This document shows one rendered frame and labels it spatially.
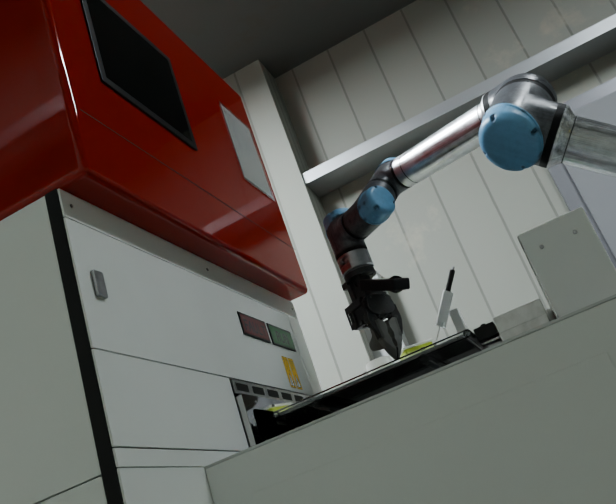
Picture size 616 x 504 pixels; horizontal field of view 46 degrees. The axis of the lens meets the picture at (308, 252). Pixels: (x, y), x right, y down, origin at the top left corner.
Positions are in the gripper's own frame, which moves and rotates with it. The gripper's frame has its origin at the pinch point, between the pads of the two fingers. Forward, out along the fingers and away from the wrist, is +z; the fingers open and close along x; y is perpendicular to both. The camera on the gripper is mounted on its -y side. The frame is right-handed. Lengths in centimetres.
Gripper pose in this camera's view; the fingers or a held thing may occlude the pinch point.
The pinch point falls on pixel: (396, 351)
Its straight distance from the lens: 156.1
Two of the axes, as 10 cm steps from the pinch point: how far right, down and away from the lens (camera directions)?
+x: -8.1, 0.3, -5.8
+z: 3.1, 8.7, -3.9
